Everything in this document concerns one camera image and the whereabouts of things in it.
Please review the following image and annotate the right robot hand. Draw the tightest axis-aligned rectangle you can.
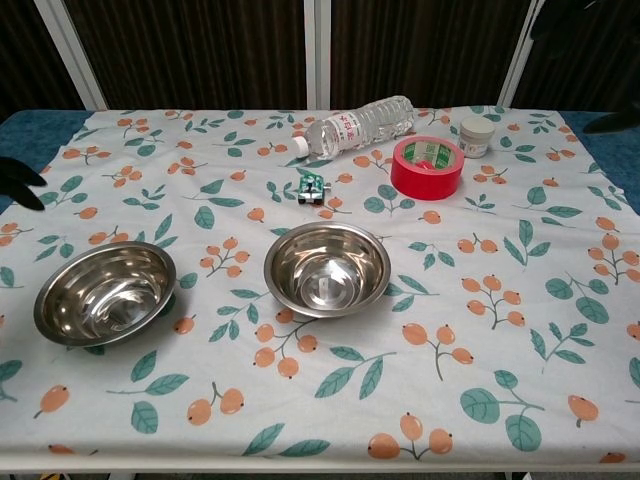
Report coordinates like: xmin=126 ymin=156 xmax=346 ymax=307
xmin=529 ymin=0 xmax=640 ymax=135

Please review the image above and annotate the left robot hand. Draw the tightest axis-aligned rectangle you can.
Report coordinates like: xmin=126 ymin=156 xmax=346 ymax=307
xmin=0 ymin=156 xmax=49 ymax=212

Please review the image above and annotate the dark brown partition panel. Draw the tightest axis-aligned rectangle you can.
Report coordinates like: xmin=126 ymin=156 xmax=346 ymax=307
xmin=0 ymin=0 xmax=86 ymax=121
xmin=514 ymin=0 xmax=640 ymax=116
xmin=64 ymin=0 xmax=307 ymax=111
xmin=329 ymin=0 xmax=524 ymax=110

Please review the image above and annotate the small white jar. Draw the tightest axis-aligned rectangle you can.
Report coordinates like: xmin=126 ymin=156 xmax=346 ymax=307
xmin=458 ymin=117 xmax=496 ymax=160

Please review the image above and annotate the red tape roll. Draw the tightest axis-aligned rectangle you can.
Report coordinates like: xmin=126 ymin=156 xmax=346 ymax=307
xmin=390 ymin=135 xmax=465 ymax=201

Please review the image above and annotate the clear plastic water bottle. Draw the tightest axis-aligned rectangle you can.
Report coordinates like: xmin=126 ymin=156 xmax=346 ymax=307
xmin=292 ymin=94 xmax=416 ymax=162

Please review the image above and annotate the small green toy car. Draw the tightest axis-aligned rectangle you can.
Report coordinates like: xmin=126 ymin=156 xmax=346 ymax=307
xmin=295 ymin=174 xmax=331 ymax=205

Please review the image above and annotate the floral fruit print tablecloth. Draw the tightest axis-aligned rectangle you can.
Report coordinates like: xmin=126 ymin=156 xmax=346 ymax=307
xmin=0 ymin=105 xmax=640 ymax=464

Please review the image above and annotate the white partition frame post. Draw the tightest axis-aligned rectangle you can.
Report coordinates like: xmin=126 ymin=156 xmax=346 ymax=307
xmin=33 ymin=0 xmax=109 ymax=112
xmin=498 ymin=0 xmax=549 ymax=109
xmin=303 ymin=0 xmax=333 ymax=111

